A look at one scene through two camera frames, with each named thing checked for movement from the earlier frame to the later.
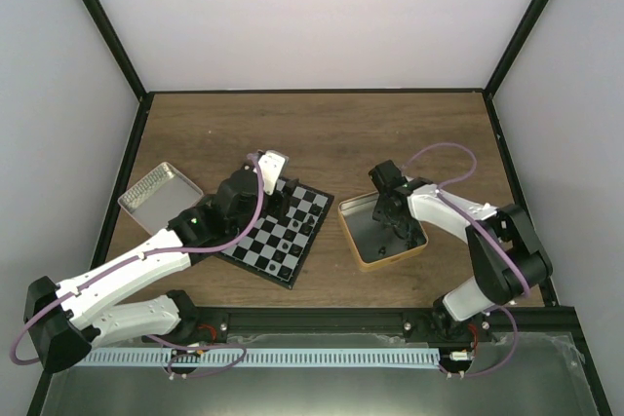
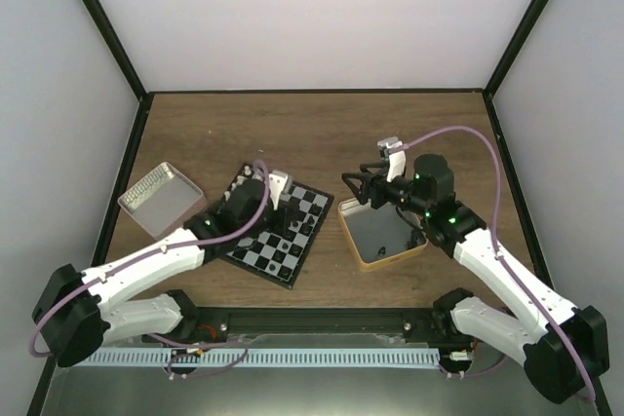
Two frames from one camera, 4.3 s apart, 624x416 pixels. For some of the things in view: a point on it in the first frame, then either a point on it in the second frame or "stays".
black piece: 305,229 stays
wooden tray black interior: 370,242 stays
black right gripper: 379,214 → 378,182
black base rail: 535,323 stays
